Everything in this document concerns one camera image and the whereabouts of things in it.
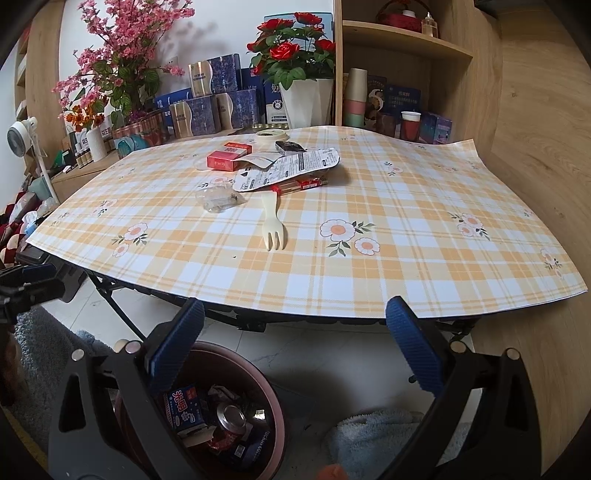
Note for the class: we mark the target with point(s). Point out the white blister card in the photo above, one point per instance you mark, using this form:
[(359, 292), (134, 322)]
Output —
[(295, 166)]

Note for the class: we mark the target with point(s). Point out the tape roll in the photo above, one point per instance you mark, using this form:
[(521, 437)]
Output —
[(272, 137)]

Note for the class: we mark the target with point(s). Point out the brown glass cup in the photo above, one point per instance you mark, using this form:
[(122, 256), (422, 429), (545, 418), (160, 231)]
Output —
[(388, 124)]

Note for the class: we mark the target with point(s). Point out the light blue fluffy cloth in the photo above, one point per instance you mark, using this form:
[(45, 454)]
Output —
[(369, 438)]

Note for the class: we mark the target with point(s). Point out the white backing card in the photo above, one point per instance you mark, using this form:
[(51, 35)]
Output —
[(258, 160)]

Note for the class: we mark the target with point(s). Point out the row of small brown bottles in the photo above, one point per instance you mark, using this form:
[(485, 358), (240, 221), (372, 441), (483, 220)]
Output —
[(82, 157)]

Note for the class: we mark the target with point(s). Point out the clear glass bottle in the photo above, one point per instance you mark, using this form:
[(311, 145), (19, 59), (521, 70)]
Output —
[(429, 27)]

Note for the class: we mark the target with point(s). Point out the red paper cup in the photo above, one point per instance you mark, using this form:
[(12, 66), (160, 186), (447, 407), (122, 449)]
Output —
[(410, 127)]

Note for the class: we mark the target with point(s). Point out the clear plastic wrapper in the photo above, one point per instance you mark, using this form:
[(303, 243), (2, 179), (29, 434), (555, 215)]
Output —
[(217, 199)]

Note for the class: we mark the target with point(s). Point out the red cigarette box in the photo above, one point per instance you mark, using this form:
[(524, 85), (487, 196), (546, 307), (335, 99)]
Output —
[(228, 161)]

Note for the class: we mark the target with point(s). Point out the cream plastic fork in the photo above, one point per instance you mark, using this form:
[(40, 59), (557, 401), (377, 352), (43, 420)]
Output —
[(272, 221)]

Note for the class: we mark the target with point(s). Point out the red roses in white pot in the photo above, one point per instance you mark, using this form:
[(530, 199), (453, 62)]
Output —
[(304, 104)]

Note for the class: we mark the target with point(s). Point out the wooden bookshelf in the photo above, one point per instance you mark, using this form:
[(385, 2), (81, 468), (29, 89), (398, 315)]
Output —
[(41, 69)]

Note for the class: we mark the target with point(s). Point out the plaid floral tablecloth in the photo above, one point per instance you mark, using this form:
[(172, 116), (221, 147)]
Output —
[(415, 230)]

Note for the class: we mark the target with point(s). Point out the white desk fan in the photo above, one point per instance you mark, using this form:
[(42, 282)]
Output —
[(21, 136)]

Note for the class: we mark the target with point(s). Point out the gold tray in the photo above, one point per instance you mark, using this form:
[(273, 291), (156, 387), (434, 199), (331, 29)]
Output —
[(240, 131)]

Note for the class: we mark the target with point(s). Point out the striped basket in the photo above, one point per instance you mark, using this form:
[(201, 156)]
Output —
[(143, 129)]

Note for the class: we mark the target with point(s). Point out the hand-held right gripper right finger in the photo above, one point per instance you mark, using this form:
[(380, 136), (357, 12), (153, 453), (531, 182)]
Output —
[(413, 344)]

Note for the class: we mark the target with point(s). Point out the royal blue box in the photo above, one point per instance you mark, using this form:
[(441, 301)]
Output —
[(173, 99)]

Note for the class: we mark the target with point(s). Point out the red stick packet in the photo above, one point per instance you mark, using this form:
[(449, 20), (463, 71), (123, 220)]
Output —
[(302, 184)]

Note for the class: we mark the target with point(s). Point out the stack of pastel cups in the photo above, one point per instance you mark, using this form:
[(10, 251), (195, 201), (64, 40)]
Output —
[(355, 99)]

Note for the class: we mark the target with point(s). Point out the crushed red drink can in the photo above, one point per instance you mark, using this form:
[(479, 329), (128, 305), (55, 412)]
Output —
[(231, 417)]

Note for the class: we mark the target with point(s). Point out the black case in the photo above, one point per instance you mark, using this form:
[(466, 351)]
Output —
[(69, 284)]

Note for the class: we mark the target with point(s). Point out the brown plastic bin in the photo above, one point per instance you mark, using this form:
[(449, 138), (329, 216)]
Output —
[(221, 364)]

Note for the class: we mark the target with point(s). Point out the dark blue picture box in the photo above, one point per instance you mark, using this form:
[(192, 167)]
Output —
[(401, 99)]

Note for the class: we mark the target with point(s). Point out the white and blue box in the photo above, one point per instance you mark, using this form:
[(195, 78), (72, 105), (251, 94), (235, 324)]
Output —
[(274, 110)]

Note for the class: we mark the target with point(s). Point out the pile of colourful cloth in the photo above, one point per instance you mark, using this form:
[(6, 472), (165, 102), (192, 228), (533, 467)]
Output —
[(14, 230)]

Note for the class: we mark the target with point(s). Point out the purple box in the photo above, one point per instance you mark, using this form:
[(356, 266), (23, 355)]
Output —
[(436, 128)]

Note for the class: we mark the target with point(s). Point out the wooden shelf unit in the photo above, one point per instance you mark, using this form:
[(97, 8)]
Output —
[(415, 44)]

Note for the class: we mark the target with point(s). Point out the blue milk carton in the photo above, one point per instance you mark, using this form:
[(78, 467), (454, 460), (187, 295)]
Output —
[(187, 408)]

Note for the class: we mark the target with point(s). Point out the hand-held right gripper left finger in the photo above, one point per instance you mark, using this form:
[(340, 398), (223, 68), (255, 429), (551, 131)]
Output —
[(178, 341)]

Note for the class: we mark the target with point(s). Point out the blue and gold box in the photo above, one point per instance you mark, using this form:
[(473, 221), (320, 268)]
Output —
[(221, 74), (198, 117), (242, 108)]

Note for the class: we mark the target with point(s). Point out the white wall socket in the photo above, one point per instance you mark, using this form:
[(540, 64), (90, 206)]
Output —
[(173, 61)]

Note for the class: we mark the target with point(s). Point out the small black packet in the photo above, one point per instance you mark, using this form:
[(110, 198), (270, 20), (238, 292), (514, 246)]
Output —
[(290, 147)]

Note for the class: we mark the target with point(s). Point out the pink blossom plant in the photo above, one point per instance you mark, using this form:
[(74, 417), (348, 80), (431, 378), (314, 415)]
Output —
[(124, 46)]

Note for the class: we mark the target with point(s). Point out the grey fluffy rug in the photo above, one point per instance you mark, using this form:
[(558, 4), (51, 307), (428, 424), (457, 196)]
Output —
[(41, 350)]

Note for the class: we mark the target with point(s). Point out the orange flowers in white vase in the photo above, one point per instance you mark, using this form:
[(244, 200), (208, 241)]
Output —
[(97, 145)]

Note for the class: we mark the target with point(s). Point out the large pale blue box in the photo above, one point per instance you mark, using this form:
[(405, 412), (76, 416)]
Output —
[(277, 21)]

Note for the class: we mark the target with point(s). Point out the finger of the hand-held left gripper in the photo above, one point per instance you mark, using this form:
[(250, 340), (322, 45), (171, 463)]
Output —
[(41, 290), (37, 272)]

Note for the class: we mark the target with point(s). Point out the red basket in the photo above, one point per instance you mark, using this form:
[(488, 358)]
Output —
[(399, 21)]

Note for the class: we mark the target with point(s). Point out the wooden sideboard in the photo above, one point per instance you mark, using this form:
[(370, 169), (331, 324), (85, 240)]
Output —
[(69, 180)]

